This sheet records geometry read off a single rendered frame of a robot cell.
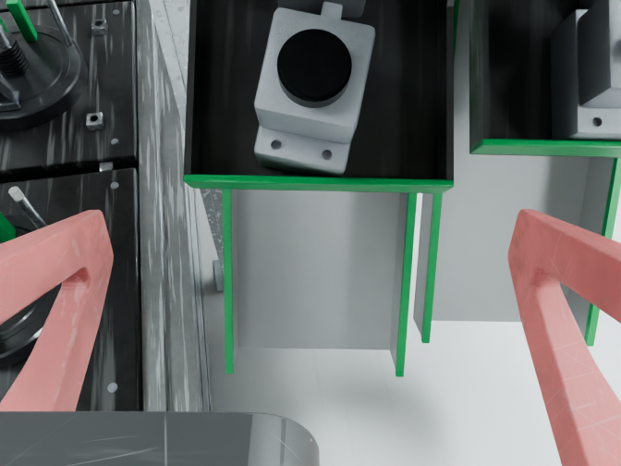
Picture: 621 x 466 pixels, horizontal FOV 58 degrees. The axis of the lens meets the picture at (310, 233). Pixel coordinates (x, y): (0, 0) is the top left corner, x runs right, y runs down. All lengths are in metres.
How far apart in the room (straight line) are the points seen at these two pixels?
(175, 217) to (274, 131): 0.31
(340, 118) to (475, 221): 0.25
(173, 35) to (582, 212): 0.33
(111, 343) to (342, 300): 0.20
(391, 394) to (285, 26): 0.42
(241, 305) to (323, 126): 0.24
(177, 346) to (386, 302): 0.18
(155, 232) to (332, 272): 0.20
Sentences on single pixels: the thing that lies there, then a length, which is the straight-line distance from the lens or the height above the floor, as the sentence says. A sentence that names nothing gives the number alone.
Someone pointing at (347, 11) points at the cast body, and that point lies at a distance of 0.31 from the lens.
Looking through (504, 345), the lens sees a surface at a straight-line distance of 0.64.
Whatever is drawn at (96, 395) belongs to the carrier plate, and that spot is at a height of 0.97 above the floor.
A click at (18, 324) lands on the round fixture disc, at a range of 0.52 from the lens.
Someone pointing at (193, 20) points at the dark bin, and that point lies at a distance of 0.30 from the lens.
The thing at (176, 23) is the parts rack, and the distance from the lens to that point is 0.35.
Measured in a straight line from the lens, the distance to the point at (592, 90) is 0.30.
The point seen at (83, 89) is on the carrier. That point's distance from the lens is 0.68.
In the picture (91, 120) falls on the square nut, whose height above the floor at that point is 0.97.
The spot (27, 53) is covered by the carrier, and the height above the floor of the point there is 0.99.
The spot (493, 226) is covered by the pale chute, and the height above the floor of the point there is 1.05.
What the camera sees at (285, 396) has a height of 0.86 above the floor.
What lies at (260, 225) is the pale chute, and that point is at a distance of 0.43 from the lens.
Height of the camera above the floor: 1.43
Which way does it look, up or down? 60 degrees down
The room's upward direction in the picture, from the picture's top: 2 degrees clockwise
